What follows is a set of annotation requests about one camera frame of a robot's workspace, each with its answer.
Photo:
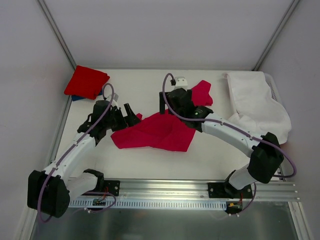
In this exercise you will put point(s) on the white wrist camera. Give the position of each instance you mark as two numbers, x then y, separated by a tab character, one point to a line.
114	98
181	82

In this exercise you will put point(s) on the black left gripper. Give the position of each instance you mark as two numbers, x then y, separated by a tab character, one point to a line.
120	117

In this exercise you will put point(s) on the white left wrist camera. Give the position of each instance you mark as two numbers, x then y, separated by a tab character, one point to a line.
114	98

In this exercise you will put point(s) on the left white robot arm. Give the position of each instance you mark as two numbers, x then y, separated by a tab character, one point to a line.
51	190

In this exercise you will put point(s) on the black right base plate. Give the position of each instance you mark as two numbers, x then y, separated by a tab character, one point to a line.
220	190

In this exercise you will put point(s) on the white slotted cable duct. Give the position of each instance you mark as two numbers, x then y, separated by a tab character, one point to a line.
158	204

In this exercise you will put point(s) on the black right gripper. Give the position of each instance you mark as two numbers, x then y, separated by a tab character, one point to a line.
173	95

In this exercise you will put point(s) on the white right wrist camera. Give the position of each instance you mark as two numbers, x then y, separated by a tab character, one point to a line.
181	82

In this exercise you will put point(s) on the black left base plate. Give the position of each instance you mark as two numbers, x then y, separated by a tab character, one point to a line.
111	186

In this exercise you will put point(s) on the aluminium mounting rail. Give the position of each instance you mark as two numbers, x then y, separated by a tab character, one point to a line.
160	189

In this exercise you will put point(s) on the white perforated plastic basket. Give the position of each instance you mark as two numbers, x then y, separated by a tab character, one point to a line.
273	88

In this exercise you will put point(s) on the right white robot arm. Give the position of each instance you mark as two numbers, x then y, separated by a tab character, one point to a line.
263	151

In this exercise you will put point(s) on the folded red t shirt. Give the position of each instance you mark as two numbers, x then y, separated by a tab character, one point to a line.
86	83

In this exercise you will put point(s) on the white t shirt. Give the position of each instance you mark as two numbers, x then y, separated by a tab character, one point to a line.
253	107

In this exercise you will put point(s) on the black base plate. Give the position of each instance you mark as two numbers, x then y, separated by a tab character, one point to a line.
111	186
220	190

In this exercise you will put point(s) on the folded blue t shirt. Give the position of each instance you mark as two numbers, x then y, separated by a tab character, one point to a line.
77	98

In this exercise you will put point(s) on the crimson pink t shirt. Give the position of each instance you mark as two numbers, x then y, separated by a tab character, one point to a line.
160	131

